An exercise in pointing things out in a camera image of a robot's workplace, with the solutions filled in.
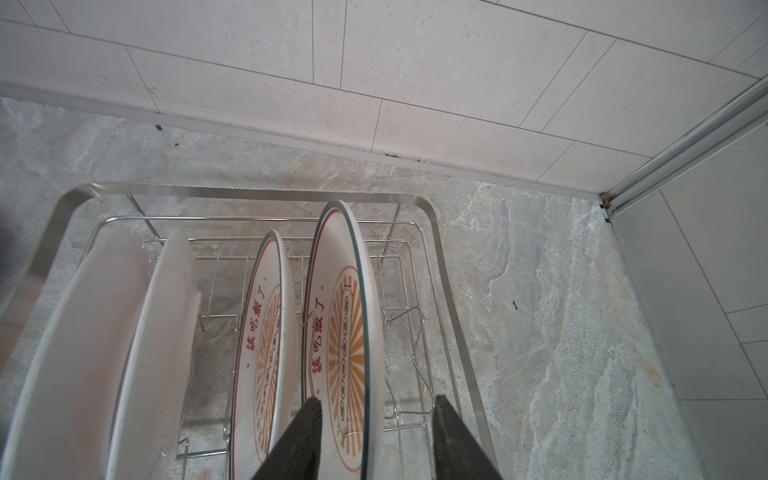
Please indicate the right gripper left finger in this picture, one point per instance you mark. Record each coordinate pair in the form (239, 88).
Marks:
(297, 454)

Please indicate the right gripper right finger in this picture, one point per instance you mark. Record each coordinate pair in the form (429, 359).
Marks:
(457, 454)

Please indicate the sunburst plate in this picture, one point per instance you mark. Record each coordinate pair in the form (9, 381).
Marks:
(63, 422)
(267, 365)

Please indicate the red rimmed plate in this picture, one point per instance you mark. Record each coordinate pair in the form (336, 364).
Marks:
(149, 415)
(343, 363)

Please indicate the sunburst plate front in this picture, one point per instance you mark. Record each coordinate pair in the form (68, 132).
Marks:
(63, 422)

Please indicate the wire dish rack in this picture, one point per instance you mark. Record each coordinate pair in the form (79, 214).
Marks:
(426, 352)

